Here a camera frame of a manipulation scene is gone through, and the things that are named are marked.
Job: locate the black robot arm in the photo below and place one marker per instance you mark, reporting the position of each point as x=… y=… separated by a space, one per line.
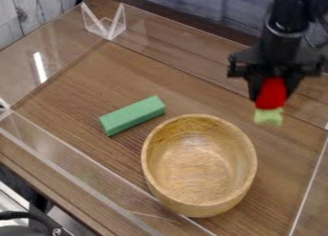
x=277 y=55

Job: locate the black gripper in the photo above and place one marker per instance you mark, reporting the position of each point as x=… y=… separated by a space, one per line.
x=248 y=64

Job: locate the wooden oval bowl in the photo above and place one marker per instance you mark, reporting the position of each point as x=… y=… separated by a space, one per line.
x=199 y=163

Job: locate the red plush fruit green stem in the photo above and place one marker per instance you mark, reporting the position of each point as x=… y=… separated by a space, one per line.
x=269 y=102

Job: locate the black clamp mount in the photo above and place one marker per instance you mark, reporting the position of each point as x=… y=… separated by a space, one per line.
x=28 y=221

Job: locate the green rectangular block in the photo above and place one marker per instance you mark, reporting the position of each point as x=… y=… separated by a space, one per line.
x=132 y=115

